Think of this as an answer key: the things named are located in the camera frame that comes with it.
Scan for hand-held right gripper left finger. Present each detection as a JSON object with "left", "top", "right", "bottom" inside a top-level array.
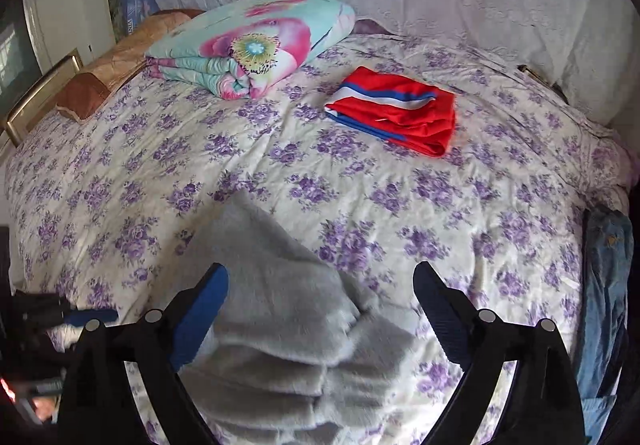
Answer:
[{"left": 57, "top": 262, "right": 230, "bottom": 445}]

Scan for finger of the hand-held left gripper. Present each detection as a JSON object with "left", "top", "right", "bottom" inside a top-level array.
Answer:
[{"left": 64, "top": 308, "right": 119, "bottom": 327}]

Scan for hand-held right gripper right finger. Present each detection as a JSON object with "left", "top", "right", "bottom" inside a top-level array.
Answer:
[{"left": 412, "top": 261, "right": 587, "bottom": 445}]

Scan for grey fleece pants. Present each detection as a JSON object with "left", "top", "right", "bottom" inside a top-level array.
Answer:
[{"left": 179, "top": 194, "right": 420, "bottom": 432}]

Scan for bed with purple floral sheet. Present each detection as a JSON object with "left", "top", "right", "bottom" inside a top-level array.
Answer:
[{"left": 4, "top": 32, "right": 635, "bottom": 445}]

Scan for blue jeans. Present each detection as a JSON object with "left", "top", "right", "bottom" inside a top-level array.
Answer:
[{"left": 575, "top": 209, "right": 632, "bottom": 445}]

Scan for folded red striped garment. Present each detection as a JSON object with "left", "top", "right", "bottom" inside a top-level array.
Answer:
[{"left": 324, "top": 66, "right": 457, "bottom": 158}]

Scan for brown satin pillow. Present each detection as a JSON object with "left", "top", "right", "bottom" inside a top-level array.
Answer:
[{"left": 55, "top": 9, "right": 207, "bottom": 122}]

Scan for folded floral quilt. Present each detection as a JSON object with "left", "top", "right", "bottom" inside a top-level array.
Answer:
[{"left": 145, "top": 0, "right": 357, "bottom": 100}]

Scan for purple pillow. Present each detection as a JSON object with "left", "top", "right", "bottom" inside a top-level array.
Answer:
[{"left": 354, "top": 19, "right": 397, "bottom": 36}]

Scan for gold picture frame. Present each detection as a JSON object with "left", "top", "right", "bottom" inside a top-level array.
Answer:
[{"left": 2, "top": 48, "right": 84, "bottom": 146}]

